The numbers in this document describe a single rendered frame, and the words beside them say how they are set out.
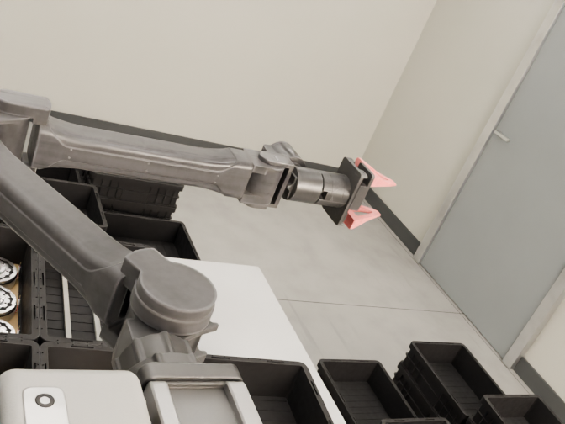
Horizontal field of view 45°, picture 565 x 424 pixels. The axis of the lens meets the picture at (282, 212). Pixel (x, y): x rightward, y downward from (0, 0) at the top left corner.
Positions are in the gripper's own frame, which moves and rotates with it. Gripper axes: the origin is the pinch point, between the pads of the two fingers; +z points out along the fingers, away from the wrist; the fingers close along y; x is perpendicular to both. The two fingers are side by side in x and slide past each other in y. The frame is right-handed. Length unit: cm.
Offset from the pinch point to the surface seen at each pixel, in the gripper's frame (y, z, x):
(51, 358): 55, -43, -17
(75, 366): 57, -38, -17
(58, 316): 63, -37, -39
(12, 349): 54, -50, -18
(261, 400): 63, 6, -12
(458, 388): 109, 135, -57
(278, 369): 54, 7, -13
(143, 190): 93, 19, -157
